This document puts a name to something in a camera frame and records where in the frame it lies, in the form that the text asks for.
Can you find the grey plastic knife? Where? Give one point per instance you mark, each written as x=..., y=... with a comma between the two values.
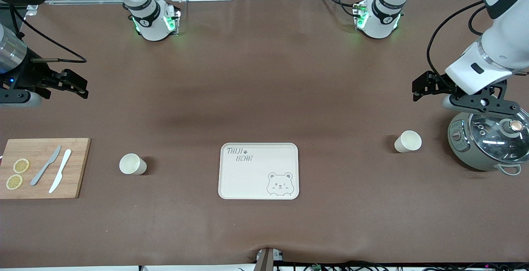
x=46, y=165

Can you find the bamboo cutting board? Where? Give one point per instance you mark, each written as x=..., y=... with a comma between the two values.
x=76, y=167

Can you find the glass pot lid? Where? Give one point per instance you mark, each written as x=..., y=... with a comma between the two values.
x=492, y=139

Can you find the grey table edge clamp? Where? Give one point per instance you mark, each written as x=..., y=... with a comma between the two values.
x=268, y=259

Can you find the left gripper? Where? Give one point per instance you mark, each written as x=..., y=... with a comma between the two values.
x=439, y=82

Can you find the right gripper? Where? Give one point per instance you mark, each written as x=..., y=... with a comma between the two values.
x=29, y=77

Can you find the dried lemon slice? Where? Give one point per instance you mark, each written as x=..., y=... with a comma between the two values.
x=14, y=181
x=21, y=165

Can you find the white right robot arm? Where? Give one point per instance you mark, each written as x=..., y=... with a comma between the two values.
x=151, y=19

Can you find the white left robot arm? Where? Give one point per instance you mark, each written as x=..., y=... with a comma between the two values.
x=502, y=43

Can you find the grey-green electric cooking pot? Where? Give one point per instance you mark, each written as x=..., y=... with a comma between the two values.
x=461, y=149

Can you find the white plastic knife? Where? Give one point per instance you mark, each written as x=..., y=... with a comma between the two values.
x=61, y=171

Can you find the brown table mat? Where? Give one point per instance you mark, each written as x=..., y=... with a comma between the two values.
x=264, y=77

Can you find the white IKEA cup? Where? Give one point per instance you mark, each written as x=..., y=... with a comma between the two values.
x=408, y=141
x=131, y=164

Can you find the cream bear print tray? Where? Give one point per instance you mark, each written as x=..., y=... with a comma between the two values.
x=256, y=176

